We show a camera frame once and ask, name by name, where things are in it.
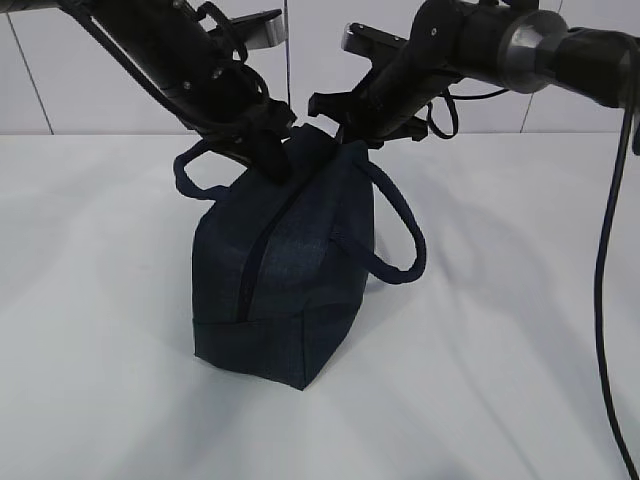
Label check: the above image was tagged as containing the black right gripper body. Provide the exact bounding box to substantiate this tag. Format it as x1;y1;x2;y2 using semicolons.
308;92;428;150

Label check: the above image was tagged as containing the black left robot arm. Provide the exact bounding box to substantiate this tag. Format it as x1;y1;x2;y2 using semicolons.
56;1;296;183

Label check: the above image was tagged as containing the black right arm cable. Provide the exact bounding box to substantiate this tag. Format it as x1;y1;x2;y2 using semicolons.
427;89;640;480

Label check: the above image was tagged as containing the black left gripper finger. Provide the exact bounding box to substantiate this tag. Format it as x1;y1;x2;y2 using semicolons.
252;131;292;183

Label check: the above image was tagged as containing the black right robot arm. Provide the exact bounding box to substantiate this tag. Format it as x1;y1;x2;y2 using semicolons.
308;1;639;149

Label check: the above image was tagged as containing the dark blue lunch bag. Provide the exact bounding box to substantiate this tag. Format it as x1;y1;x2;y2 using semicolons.
173;125;427;390

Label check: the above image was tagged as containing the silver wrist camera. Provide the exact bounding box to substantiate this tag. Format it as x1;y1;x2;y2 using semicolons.
341;22;407;58
209;9;286;50

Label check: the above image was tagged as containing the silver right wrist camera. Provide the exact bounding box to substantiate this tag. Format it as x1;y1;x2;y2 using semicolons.
341;22;407;58

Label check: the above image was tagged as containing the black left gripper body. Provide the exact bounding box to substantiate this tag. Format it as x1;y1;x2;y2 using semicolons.
199;99;297;150

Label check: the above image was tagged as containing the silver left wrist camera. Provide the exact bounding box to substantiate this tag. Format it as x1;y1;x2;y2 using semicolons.
209;9;286;50

